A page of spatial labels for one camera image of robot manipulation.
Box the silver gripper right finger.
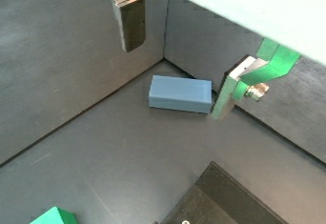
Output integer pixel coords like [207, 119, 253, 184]
[211, 38, 301, 120]

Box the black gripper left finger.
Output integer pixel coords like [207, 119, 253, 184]
[111, 0, 146, 52]

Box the blue rectangular block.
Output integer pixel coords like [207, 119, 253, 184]
[150, 75, 211, 113]

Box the black fixture stand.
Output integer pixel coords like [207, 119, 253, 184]
[153, 161, 289, 224]

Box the green shape sorting board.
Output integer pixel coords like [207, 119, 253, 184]
[30, 207, 79, 224]

